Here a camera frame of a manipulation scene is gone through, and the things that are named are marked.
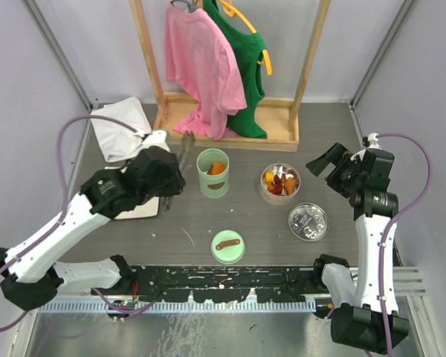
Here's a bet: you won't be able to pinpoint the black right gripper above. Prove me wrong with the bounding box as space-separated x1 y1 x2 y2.
307 142 365 199

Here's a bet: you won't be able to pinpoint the white square plate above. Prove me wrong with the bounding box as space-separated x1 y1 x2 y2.
114 197 160 220

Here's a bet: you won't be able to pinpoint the white cloth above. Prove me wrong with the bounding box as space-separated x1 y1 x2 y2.
91 97 152 163

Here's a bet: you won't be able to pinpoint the metal serving tongs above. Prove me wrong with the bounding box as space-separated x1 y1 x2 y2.
163 132 195 211

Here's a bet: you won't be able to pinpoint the mint green tin canister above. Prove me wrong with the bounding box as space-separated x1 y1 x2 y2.
196 148 230 199

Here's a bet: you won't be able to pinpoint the mint green canister lid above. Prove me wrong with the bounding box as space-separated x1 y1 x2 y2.
210 230 245 265

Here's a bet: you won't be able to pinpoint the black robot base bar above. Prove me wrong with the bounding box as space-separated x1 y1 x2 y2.
91 263 356 304

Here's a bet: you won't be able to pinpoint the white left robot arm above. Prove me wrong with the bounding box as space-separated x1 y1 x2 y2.
0 146 185 311

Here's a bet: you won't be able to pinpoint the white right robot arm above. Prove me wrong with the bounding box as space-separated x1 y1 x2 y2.
306 143 410 356

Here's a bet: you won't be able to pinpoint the orange fried shrimp piece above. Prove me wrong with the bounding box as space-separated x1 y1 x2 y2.
284 177 298 196

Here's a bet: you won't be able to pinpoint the round silver tin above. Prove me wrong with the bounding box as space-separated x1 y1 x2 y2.
259 163 301 206

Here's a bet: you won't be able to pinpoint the silver embossed tin lid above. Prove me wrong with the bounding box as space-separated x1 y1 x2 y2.
288 202 329 242

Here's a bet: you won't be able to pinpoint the orange salmon sushi piece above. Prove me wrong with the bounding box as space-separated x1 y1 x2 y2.
207 162 227 176

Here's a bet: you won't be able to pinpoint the wooden clothes rack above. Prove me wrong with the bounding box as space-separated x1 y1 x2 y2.
130 1 330 152

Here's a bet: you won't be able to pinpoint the pink t-shirt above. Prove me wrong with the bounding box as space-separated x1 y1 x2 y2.
164 4 247 140

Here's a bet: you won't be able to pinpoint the green t-shirt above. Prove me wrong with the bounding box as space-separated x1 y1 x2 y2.
203 1 268 139

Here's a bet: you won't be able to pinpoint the grey clothes hanger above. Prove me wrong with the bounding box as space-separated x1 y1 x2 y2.
170 0 201 13

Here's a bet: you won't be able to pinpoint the orange clothes hanger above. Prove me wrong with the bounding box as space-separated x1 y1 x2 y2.
215 0 274 77

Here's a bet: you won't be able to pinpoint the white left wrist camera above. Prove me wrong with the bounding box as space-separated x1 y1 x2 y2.
133 129 171 152

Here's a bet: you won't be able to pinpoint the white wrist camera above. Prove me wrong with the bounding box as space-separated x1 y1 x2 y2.
351 132 381 162
133 129 171 152

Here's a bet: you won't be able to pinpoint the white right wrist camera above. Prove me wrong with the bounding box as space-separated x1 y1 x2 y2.
351 132 381 162

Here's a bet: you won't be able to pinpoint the white slotted cable duct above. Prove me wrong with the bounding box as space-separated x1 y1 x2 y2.
38 298 317 314

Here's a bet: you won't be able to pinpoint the left aluminium frame post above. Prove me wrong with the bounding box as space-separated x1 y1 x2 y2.
20 0 100 111

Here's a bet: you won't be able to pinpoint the aluminium corner frame post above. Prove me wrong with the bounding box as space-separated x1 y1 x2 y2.
351 0 419 109

